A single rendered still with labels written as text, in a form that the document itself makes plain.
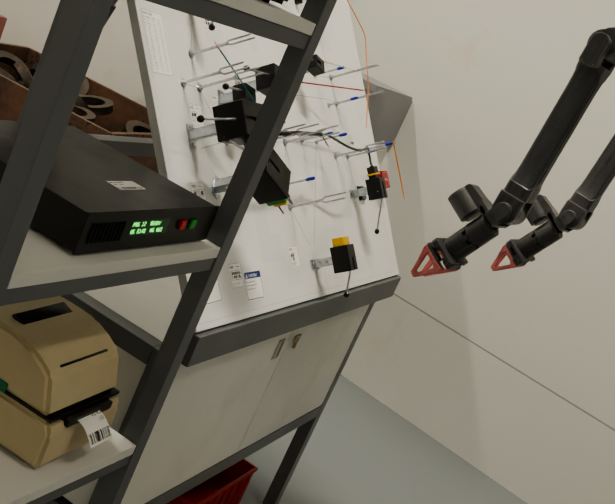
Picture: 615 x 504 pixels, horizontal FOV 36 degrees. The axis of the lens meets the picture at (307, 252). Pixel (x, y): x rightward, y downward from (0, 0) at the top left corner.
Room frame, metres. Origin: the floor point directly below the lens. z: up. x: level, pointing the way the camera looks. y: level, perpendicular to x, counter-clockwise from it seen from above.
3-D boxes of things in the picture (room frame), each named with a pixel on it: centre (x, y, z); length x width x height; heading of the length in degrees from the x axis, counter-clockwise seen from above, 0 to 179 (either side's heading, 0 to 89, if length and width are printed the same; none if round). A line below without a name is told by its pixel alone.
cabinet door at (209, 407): (1.93, 0.05, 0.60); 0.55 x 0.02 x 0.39; 160
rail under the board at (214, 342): (2.18, -0.06, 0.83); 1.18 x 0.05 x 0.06; 160
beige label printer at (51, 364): (1.46, 0.36, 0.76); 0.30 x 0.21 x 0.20; 74
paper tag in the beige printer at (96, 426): (1.41, 0.20, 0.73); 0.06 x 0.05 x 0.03; 164
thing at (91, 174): (1.41, 0.37, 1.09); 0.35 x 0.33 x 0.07; 160
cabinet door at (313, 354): (2.45, -0.14, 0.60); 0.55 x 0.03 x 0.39; 160
